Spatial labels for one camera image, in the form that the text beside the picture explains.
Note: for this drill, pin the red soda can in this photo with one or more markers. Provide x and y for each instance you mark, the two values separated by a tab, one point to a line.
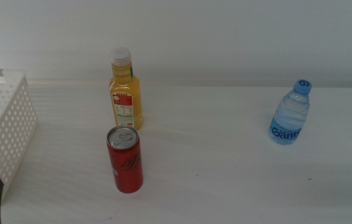
126	165

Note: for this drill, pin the yellow juice bottle white cap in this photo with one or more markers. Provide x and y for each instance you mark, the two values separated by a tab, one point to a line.
126	102

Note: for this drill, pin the clear water bottle blue cap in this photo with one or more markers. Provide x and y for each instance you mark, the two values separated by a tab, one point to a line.
289	118

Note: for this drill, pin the white perforated plastic basket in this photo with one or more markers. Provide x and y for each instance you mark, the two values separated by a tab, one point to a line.
4	124

